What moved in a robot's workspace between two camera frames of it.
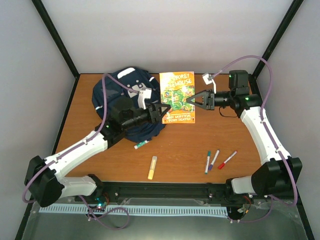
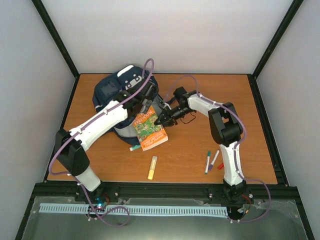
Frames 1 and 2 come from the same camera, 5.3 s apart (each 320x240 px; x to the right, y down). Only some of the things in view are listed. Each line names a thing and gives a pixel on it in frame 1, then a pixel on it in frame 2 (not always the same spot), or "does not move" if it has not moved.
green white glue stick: (137, 146) -> (135, 147)
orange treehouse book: (175, 88) -> (149, 135)
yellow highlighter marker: (151, 170) does not move
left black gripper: (155, 116) -> (149, 104)
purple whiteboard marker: (216, 156) does not move
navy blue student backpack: (136, 79) does not move
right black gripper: (205, 93) -> (168, 115)
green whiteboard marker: (207, 162) does not move
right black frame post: (282, 27) does not move
